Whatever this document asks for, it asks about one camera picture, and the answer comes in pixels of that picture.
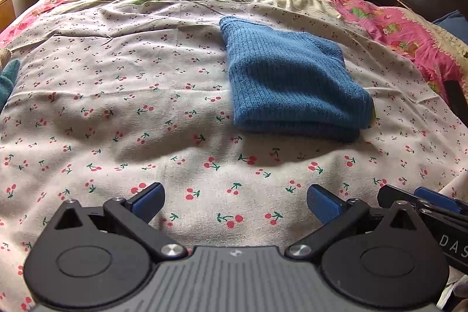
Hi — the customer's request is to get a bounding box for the blue knit sweater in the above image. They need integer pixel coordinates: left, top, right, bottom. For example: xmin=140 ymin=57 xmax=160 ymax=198
xmin=218 ymin=16 xmax=377 ymax=144

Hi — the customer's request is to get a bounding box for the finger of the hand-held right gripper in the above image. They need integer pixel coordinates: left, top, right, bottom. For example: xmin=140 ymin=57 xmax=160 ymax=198
xmin=415 ymin=187 xmax=468 ymax=216
xmin=378 ymin=184 xmax=422 ymax=212

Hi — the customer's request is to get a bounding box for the blue pillow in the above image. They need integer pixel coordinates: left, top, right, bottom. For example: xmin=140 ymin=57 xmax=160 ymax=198
xmin=433 ymin=10 xmax=468 ymax=44

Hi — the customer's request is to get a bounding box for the cherry print bed sheet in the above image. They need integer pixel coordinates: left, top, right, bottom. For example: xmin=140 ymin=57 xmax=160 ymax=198
xmin=0 ymin=0 xmax=468 ymax=312

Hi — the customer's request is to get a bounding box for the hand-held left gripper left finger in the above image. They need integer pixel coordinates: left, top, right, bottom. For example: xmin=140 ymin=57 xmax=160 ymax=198
xmin=51 ymin=182 xmax=188 ymax=260

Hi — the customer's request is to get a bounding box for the pink floral quilt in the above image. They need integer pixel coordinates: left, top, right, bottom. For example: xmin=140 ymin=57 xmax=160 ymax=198
xmin=0 ymin=0 xmax=468 ymax=104

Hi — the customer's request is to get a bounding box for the light wooden cabinet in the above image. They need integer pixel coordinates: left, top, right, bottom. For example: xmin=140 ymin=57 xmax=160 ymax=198
xmin=0 ymin=0 xmax=16 ymax=32

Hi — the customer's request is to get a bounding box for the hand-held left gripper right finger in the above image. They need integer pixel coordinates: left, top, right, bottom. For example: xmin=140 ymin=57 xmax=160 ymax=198
xmin=286 ymin=184 xmax=425 ymax=260

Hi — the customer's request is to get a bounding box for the teal cloth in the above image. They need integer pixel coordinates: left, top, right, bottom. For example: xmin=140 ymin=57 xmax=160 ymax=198
xmin=0 ymin=58 xmax=21 ymax=114

